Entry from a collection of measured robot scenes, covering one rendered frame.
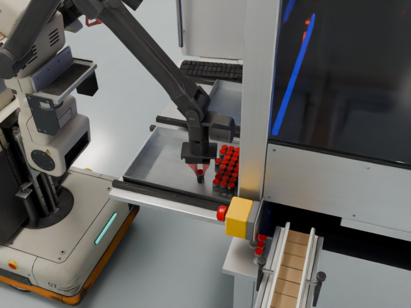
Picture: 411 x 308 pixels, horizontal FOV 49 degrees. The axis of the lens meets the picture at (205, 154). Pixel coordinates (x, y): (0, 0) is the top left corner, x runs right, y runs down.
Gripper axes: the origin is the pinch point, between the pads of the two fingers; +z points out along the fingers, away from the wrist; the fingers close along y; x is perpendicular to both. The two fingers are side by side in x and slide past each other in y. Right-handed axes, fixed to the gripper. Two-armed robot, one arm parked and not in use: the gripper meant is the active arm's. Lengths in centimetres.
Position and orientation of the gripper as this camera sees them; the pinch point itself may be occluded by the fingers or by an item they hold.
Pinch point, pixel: (200, 172)
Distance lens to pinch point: 136.4
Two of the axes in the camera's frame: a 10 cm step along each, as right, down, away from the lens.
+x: 0.6, -6.6, 7.5
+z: 0.2, 7.5, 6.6
